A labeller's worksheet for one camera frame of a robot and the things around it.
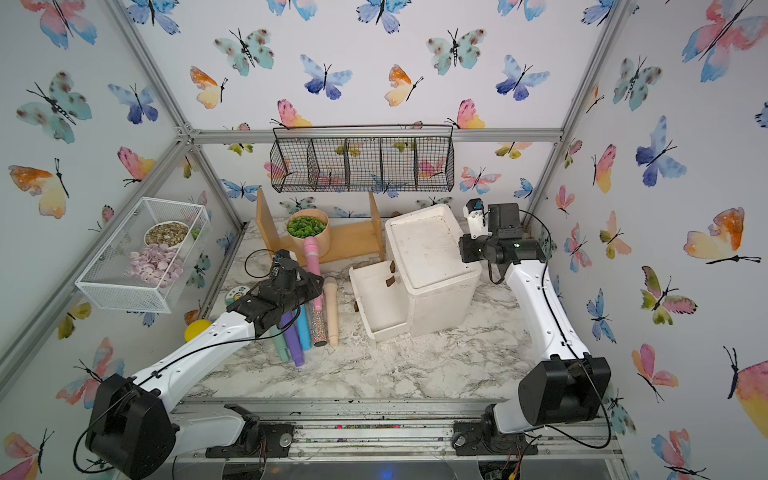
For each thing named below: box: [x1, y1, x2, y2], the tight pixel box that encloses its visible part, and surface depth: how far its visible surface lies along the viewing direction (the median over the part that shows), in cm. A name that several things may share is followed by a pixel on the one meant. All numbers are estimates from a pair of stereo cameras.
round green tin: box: [225, 286, 250, 306], surface depth 93 cm
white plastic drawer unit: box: [357, 204, 482, 338], surface depth 85 cm
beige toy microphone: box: [323, 276, 339, 349], surface depth 93 cm
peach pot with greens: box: [286, 209, 331, 265], surface depth 95 cm
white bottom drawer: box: [349, 260, 410, 340], surface depth 96 cm
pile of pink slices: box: [129, 243, 184, 289], surface depth 65 cm
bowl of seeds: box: [144, 221, 189, 249], surface depth 72 cm
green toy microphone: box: [270, 324, 291, 363], surface depth 88 cm
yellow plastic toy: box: [184, 319, 212, 342], surface depth 82 cm
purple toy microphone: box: [281, 311, 305, 367], surface depth 88 cm
